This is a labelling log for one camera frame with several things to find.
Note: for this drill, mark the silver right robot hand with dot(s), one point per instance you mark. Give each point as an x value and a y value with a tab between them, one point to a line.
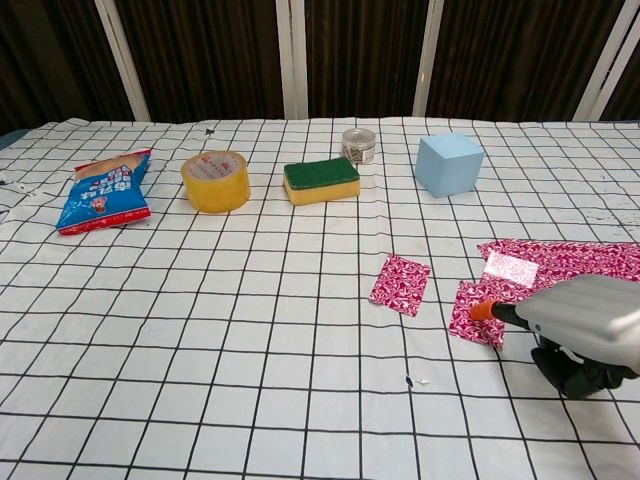
585	320

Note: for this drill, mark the red patterned candy strip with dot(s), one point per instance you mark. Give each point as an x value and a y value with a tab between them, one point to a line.
575	257

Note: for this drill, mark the light blue foam cube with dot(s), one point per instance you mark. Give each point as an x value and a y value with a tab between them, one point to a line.
445	165

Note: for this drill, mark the clear round jar of clips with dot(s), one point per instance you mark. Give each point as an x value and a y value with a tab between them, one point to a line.
359	147

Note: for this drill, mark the yellow green scouring sponge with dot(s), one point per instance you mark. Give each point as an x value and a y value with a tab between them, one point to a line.
320	175

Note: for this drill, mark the white black-grid tablecloth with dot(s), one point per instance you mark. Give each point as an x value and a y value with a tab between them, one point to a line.
250	375

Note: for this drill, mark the yellow packing tape roll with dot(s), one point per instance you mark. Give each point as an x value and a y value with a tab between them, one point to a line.
215	192

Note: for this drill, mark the dark brown pleated curtain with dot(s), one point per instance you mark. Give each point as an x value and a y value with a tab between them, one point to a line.
210	50

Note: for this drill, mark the blue red snack bag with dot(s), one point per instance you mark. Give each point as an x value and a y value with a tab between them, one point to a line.
100	200

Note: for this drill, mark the blue padded table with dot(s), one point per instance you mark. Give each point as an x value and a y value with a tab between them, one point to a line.
6	140

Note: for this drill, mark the white partition frame post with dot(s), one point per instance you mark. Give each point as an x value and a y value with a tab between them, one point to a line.
290	60
429	60
607	65
122	60

